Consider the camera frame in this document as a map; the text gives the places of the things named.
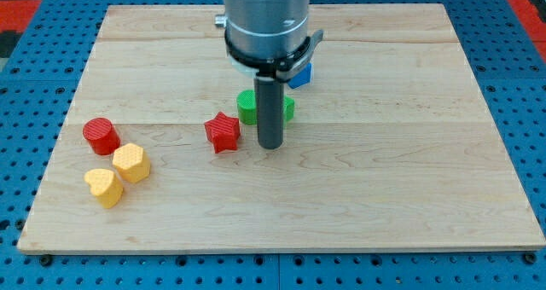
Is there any black clamp ring mount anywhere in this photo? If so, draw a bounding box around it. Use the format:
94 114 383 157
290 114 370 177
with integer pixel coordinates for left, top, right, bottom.
224 29 323 83

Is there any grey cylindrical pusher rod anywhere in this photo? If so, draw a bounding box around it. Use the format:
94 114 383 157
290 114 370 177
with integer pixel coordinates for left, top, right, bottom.
254 77 284 149

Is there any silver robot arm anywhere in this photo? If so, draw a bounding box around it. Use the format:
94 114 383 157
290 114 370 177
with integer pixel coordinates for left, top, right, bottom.
215 0 323 149

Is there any red star block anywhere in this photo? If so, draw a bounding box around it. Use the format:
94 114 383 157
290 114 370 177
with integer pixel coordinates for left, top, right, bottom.
204 112 241 154

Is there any green block behind rod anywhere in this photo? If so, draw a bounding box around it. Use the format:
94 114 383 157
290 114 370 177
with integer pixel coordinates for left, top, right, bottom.
283 96 295 123

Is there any blue block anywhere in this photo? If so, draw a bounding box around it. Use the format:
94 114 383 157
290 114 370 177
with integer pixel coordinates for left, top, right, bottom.
288 63 313 89

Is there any green cylinder block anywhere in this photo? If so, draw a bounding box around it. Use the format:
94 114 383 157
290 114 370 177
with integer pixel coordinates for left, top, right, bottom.
236 90 257 125

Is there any wooden board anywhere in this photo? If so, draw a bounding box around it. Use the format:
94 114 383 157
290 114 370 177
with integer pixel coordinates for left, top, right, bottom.
18 3 545 255

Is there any yellow hexagon block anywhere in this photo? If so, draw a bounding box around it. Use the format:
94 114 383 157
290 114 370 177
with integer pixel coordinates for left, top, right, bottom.
113 143 151 183

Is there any red cylinder block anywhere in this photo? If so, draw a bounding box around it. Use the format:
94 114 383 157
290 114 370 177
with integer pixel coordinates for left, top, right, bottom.
83 118 121 155

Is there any yellow heart block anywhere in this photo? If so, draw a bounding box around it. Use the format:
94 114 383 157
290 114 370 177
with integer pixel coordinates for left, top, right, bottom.
84 169 124 209

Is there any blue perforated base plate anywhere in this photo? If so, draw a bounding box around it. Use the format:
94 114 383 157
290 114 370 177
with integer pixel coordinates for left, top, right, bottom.
1 0 545 289

